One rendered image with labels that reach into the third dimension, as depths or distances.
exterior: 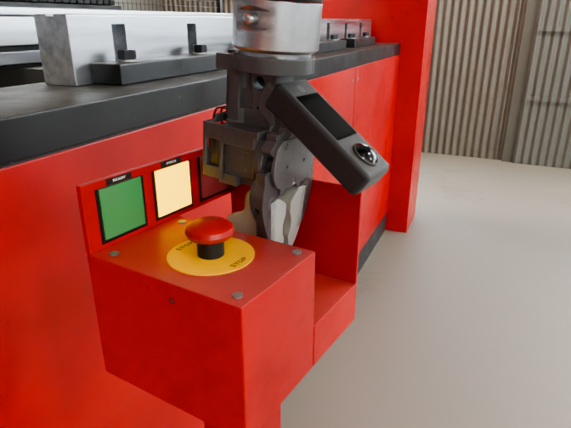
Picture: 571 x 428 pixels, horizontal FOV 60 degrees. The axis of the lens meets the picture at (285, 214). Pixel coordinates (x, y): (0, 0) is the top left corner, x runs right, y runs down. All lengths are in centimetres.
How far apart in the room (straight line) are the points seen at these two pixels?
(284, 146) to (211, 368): 19
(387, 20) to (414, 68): 23
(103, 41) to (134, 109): 17
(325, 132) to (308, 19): 9
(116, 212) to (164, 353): 12
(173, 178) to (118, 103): 20
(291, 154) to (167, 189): 12
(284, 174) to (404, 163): 195
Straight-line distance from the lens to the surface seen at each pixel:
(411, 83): 231
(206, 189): 52
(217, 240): 39
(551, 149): 396
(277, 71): 42
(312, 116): 42
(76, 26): 78
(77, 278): 64
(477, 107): 397
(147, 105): 70
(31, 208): 58
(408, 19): 230
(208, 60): 95
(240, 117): 46
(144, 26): 89
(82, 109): 61
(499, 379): 162
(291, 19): 42
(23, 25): 107
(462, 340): 174
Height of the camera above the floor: 96
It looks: 21 degrees down
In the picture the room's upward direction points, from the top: straight up
